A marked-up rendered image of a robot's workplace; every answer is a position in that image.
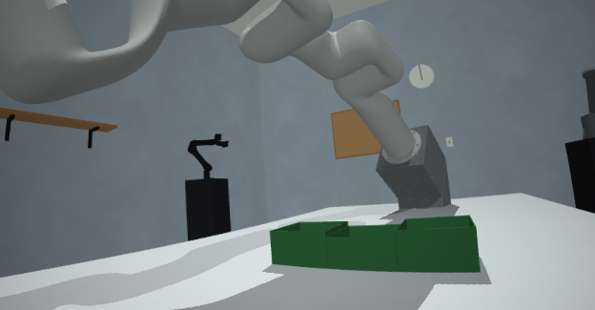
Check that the green rack of bins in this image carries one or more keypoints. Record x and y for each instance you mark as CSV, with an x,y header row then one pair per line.
x,y
440,245

